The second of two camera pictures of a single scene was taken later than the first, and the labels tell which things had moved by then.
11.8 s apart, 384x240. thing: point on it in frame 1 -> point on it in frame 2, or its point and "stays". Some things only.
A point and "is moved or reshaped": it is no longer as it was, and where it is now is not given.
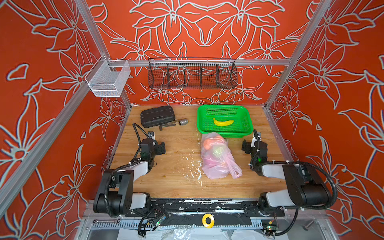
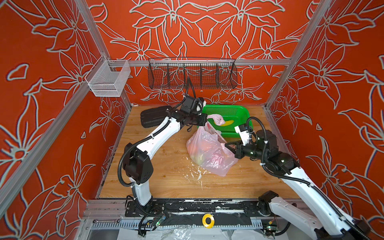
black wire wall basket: (192, 73) stays
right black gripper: (248, 144) -> (239, 150)
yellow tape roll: (208, 226) stays
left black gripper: (159, 149) -> (203, 119)
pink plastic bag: (217, 160) is moved or reshaped
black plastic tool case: (153, 116) stays
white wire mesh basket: (108, 78) stays
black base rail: (197, 207) stays
